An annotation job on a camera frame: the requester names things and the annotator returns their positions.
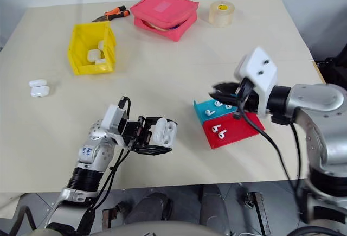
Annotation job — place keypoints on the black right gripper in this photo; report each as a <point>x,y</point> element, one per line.
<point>250,100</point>

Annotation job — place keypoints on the blue plastic tray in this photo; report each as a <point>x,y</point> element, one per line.
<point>203,115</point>

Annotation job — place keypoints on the closed white earbud case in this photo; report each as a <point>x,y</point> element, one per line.
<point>102,45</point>
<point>93,55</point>
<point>38,83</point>
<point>40,91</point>
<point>101,61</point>

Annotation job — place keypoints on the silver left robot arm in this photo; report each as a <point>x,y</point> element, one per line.
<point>92,154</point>

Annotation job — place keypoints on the white earbud case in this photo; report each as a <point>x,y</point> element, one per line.
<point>93,55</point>
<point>102,45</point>
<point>40,91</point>
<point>101,61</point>
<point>38,83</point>
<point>164,133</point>

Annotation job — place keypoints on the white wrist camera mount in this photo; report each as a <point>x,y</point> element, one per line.
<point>259,70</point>
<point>111,118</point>

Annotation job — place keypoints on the pink fabric zip pouch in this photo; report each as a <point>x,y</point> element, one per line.
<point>162,11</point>

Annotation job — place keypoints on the white earbud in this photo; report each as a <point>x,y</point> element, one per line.
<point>209,112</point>
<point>216,129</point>
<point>229,106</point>
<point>217,103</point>
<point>222,134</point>

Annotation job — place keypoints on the beige tape roll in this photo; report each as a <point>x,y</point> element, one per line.
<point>221,13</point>

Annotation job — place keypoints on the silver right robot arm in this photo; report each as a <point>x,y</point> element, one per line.
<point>317,111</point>

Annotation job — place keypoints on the black equipment beside table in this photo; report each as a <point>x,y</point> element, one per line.
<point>334,67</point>

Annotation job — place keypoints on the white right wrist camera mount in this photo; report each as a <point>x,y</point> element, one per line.
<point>259,70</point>

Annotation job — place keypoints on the dark rounded shape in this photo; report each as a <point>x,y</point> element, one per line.
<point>215,203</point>
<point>150,206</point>

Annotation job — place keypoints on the red plastic tray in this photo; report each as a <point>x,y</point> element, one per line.
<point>236,130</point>

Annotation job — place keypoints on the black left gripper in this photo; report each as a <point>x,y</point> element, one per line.
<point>134,133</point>

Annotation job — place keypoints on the yellow plastic bin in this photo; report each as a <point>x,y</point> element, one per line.
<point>81,54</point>

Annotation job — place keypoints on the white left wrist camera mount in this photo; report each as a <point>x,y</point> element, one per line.
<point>111,118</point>

